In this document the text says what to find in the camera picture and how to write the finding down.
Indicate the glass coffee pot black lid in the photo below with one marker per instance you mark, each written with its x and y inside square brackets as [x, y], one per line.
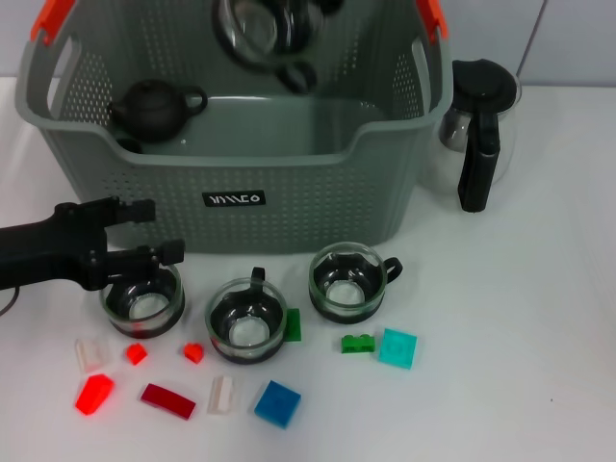
[481, 91]

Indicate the glass teacup black sleeve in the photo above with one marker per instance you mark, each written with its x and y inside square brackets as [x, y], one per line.
[250, 332]
[255, 33]
[344, 293]

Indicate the small red brick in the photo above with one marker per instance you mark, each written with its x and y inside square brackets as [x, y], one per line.
[136, 354]
[193, 353]

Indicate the green flat brick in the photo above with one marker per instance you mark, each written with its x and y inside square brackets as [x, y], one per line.
[294, 327]

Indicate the teal square plate brick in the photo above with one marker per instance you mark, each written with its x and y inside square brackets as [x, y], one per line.
[398, 349]

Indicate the blue square plate brick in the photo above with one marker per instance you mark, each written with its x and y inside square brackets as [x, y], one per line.
[276, 404]

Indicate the dark red curved brick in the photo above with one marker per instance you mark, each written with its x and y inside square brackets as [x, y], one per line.
[168, 402]

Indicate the green two-stud brick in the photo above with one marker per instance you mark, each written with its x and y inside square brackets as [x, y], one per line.
[357, 344]

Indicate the clear transparent brick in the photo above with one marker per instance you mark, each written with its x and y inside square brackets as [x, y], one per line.
[223, 394]
[91, 355]

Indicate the glass jar with bricks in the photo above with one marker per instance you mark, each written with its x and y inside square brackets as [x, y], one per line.
[144, 313]

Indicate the grey perforated storage basket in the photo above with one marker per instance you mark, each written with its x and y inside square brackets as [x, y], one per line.
[289, 216]

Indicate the black clay teapot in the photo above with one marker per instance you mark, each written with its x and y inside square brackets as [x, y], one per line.
[149, 110]

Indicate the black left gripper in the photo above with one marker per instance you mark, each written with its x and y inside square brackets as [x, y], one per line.
[53, 250]

